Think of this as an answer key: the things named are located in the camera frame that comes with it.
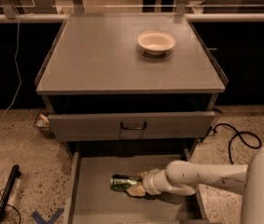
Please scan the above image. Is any white hanging cable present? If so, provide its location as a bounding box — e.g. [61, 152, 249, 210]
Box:
[0, 13, 35, 154]

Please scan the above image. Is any black bar on floor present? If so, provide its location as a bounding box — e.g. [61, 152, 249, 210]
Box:
[0, 164, 21, 223]

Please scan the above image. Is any wire basket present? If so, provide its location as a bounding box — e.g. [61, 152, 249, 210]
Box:
[33, 108, 55, 139]

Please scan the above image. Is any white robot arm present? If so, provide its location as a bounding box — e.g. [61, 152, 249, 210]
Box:
[127, 147, 264, 224]

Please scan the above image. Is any grey open middle drawer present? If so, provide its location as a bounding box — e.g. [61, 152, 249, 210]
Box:
[64, 151, 209, 224]

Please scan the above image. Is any grey top drawer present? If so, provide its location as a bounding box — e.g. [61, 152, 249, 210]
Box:
[49, 111, 215, 142]

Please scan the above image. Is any blue tape cross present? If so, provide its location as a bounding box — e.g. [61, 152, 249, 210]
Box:
[32, 208, 64, 224]

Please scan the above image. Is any green soda can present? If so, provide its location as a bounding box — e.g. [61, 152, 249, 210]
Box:
[110, 175, 140, 191]

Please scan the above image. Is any white paper bowl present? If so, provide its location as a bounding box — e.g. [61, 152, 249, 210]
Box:
[137, 31, 175, 56]

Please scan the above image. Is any grey drawer cabinet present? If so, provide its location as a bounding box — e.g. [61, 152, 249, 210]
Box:
[34, 12, 229, 161]

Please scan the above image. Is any black drawer handle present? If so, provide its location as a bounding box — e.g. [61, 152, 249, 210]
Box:
[120, 121, 147, 131]

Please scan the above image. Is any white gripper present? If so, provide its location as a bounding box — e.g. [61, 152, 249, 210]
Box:
[126, 169, 169, 197]

